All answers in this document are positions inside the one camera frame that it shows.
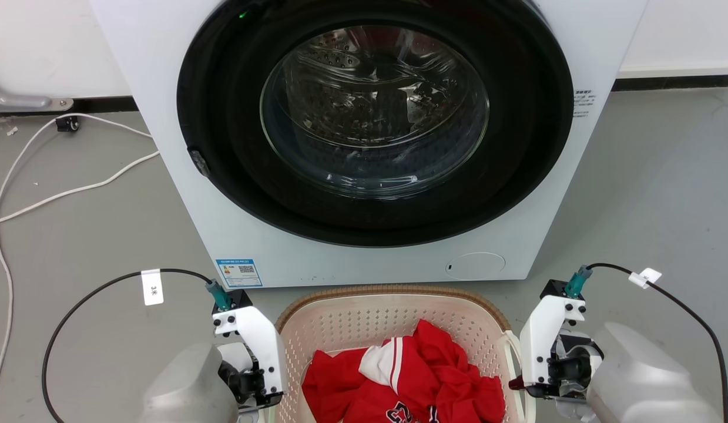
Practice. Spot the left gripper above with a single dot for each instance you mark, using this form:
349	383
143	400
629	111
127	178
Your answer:
246	382

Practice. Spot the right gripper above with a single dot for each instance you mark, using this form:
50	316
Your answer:
569	367

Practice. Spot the beige plastic laundry basket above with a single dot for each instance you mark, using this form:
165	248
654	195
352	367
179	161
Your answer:
346	320

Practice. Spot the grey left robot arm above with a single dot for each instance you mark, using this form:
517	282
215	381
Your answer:
187	388

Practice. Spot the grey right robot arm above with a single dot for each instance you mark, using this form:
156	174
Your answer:
646	382

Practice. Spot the red and white jersey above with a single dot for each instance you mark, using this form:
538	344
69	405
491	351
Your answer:
446	382

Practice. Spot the blue energy label sticker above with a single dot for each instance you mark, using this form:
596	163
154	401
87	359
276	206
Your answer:
239	272

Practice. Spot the round white filter cover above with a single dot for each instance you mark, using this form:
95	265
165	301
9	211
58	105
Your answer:
475	265

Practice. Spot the white front-load washing machine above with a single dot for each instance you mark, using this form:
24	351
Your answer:
164	147

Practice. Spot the black round washer door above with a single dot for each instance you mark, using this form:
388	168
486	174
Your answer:
222	117

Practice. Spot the small printed text sticker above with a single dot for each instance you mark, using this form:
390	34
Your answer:
583	104

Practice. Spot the small black floor box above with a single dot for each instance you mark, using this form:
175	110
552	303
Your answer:
67	123

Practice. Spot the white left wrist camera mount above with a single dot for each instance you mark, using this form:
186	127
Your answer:
261	341

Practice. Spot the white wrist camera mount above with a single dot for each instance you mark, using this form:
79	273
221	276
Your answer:
543	335
261	341

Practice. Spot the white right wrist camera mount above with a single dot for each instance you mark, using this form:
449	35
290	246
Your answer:
543	335

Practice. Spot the grey metal floor bracket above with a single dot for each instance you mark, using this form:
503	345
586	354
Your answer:
17	100

